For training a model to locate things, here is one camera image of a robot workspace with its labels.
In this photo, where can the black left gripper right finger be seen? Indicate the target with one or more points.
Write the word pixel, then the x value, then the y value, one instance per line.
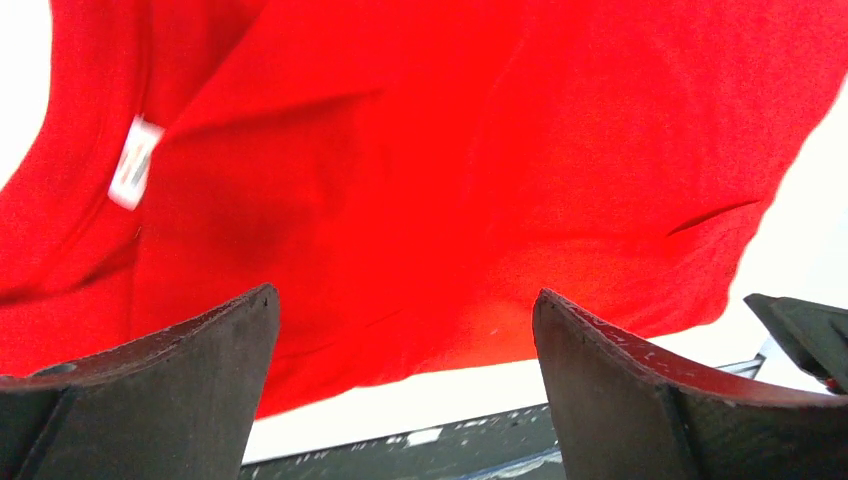
pixel 625 408

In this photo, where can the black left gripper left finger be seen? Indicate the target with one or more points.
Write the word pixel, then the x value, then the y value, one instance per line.
pixel 175 404

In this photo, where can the red t-shirt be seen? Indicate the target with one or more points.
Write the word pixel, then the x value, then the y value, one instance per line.
pixel 407 174

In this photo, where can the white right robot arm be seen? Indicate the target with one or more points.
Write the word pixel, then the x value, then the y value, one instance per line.
pixel 812 335

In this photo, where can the aluminium frame rail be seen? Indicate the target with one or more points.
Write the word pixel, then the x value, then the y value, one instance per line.
pixel 752 367

